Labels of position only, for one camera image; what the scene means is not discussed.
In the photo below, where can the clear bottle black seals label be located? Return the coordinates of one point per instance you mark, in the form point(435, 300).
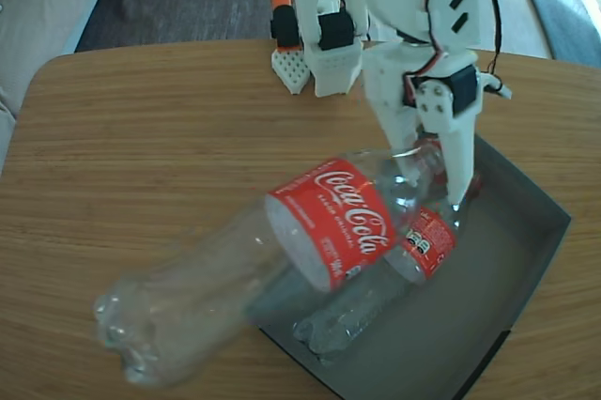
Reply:
point(432, 240)

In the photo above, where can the clear bottle script logo label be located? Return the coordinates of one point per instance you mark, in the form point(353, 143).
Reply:
point(338, 217)

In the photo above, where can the grey cardboard box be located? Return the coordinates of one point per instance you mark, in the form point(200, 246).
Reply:
point(469, 325)

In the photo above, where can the orange black clamp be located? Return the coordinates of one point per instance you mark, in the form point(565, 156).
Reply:
point(284, 24)

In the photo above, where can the blue blanket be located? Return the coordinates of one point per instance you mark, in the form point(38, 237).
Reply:
point(563, 10)

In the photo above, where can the beige sofa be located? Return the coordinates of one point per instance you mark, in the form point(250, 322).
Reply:
point(37, 19)

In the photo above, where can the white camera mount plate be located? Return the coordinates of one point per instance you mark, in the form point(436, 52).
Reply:
point(493, 85)

